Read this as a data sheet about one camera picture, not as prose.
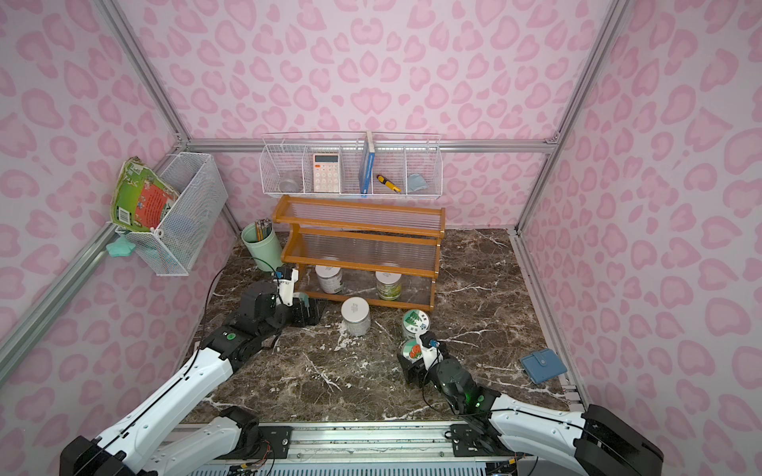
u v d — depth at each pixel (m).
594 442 0.45
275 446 0.73
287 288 0.70
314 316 0.70
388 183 0.95
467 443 0.72
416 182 1.01
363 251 1.13
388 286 0.92
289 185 0.96
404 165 1.03
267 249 1.00
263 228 0.98
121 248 0.62
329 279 0.95
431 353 0.70
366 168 0.87
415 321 0.86
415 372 0.72
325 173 0.93
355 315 0.85
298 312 0.69
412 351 0.80
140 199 0.72
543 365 0.84
